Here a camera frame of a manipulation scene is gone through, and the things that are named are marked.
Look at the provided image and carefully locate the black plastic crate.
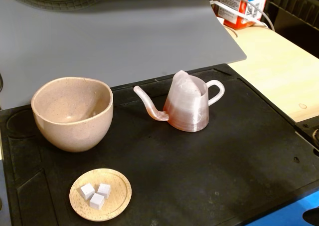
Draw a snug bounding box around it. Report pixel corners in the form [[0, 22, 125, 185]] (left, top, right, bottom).
[[264, 0, 319, 59]]

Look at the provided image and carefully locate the red and white carton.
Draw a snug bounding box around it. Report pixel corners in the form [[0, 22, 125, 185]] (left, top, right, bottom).
[[215, 0, 271, 30]]

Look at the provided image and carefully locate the black clamp bracket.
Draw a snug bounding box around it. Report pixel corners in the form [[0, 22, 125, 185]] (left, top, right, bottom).
[[294, 115, 319, 157]]

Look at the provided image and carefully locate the black rubber work mat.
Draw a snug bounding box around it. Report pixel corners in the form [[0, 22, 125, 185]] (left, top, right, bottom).
[[0, 63, 319, 226]]

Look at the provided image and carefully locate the blue plastic base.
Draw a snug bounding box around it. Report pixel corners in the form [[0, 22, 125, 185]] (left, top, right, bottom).
[[246, 188, 319, 226]]

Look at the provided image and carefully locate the grey braided cable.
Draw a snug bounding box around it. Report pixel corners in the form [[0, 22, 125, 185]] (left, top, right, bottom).
[[239, 0, 276, 32]]

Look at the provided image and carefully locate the flat white strap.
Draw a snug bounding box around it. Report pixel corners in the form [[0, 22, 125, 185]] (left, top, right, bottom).
[[209, 0, 269, 27]]

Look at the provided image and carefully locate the round wooden coaster plate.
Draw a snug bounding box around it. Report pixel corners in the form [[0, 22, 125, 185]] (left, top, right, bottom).
[[69, 168, 133, 222]]

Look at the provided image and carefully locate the small white cube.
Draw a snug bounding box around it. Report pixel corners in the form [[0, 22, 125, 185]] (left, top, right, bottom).
[[79, 183, 96, 201], [96, 183, 112, 200], [89, 193, 105, 211]]

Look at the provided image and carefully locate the white cup with dark liquid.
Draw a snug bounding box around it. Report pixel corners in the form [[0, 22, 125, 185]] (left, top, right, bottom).
[[133, 70, 225, 132]]

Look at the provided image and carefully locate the grey silicone mat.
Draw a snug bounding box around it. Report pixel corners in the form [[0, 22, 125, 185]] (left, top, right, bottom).
[[0, 0, 247, 111]]

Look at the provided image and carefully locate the beige speckled ceramic cup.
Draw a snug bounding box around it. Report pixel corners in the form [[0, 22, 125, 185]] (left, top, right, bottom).
[[30, 76, 114, 153]]

